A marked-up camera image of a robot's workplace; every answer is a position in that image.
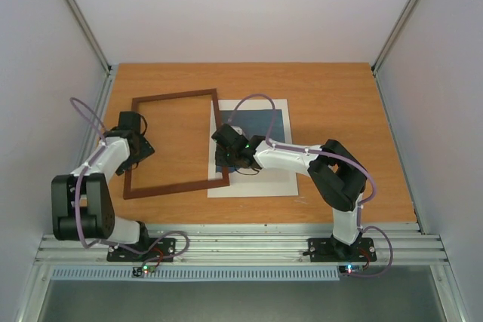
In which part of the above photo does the brown wooden picture frame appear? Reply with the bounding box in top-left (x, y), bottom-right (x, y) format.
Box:
top-left (123, 88), bottom-right (230, 200)

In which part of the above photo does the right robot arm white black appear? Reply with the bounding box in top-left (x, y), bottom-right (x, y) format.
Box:
top-left (211, 124), bottom-right (368, 261)

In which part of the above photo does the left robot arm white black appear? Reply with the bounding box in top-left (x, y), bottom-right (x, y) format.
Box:
top-left (51, 111), bottom-right (155, 260)

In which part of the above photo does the landscape photo with white mat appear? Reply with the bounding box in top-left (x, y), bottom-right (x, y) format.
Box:
top-left (207, 98), bottom-right (298, 198)

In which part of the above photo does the left small circuit board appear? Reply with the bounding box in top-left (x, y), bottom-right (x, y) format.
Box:
top-left (131, 265), bottom-right (157, 278)

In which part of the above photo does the small circuit board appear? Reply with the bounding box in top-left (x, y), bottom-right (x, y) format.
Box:
top-left (339, 264), bottom-right (369, 275)
top-left (131, 265), bottom-right (157, 278)

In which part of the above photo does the right small circuit board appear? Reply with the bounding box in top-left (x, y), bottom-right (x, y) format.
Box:
top-left (339, 264), bottom-right (369, 275)

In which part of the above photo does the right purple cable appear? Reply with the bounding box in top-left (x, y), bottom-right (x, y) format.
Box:
top-left (228, 93), bottom-right (395, 281)

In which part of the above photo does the purple cable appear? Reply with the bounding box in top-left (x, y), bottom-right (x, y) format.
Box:
top-left (228, 93), bottom-right (395, 281)
top-left (69, 97), bottom-right (190, 262)

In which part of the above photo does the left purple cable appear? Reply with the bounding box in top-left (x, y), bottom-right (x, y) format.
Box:
top-left (69, 97), bottom-right (190, 262)

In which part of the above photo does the aluminium rail base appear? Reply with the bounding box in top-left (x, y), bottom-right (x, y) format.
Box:
top-left (34, 223), bottom-right (449, 266)

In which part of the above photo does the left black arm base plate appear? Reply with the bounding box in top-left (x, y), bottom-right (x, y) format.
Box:
top-left (106, 238), bottom-right (177, 262)

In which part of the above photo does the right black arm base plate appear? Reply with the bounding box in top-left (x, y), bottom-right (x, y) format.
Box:
top-left (305, 237), bottom-right (377, 262)

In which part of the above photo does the grey slotted cable duct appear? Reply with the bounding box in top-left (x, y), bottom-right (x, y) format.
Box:
top-left (51, 265), bottom-right (340, 282)

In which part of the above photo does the left aluminium corner post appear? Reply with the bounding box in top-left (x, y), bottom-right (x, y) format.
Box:
top-left (64, 0), bottom-right (112, 75)

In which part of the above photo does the aluminium corner post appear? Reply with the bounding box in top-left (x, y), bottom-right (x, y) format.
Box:
top-left (371, 0), bottom-right (420, 77)
top-left (64, 0), bottom-right (112, 75)

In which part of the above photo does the right aluminium corner post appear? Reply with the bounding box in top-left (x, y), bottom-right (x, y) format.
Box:
top-left (371, 0), bottom-right (420, 77)

